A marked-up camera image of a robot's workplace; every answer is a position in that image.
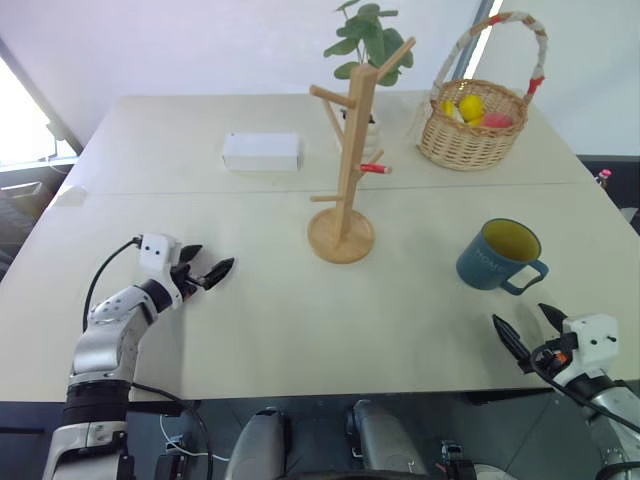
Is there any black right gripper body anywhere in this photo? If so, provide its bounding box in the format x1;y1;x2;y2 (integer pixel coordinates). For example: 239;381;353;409
517;333;579;376

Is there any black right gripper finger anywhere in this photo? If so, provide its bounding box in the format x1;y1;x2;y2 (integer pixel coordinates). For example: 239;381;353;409
538;302;569;334
492;313;528;362

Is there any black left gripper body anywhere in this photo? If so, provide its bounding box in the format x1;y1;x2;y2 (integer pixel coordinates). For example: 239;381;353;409
170;261;207;302

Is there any blue mug yellow inside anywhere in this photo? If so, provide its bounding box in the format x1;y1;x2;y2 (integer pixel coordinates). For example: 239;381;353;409
455;217;551;297

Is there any wooden mug tree stand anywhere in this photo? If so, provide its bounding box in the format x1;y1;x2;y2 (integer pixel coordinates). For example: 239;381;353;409
306;36;417;265

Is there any white rectangular box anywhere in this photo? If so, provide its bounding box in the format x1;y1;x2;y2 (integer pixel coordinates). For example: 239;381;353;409
221;131;306;173

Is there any grey rounded robot leg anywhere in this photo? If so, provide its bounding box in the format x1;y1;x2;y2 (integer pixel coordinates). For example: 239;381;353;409
223;407;292;480
346;399;429;477

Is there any brown cardboard box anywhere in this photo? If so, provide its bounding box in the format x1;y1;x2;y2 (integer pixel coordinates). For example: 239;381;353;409
0;181;45;219

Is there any white plant pot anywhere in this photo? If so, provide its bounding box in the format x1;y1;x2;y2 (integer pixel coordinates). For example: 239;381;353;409
338;106;387;162

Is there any pink peach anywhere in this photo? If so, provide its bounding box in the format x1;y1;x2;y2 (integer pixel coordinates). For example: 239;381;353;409
479;112;516;130

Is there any yellow lemon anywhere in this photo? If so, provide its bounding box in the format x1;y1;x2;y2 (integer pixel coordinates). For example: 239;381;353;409
458;94;486;122

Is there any green leafy plant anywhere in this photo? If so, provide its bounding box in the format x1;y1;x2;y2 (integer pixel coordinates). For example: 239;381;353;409
323;0;416;88

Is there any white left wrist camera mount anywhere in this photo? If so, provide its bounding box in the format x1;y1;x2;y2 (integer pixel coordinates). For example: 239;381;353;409
137;232;183;307

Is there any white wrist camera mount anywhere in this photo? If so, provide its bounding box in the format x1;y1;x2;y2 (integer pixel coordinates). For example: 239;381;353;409
561;313;620;387
137;232;183;307

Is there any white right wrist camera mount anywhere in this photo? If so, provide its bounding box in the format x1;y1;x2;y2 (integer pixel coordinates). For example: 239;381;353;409
561;313;620;387

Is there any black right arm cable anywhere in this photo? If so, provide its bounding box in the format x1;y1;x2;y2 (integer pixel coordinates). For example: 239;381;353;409
529;345;640;434

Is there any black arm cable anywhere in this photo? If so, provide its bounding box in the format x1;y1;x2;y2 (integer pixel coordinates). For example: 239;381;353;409
81;236;144;332
529;345;640;434

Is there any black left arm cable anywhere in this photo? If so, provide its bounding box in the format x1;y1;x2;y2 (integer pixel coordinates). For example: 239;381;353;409
81;236;144;332

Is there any black cable under table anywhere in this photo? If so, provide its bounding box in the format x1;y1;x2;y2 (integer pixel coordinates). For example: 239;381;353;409
129;381;215;480

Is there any thin white cable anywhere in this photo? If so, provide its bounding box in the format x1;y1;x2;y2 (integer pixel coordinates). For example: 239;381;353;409
159;411;209;458

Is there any wicker basket with handle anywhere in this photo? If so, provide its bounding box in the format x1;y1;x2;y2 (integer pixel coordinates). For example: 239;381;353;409
414;10;549;173

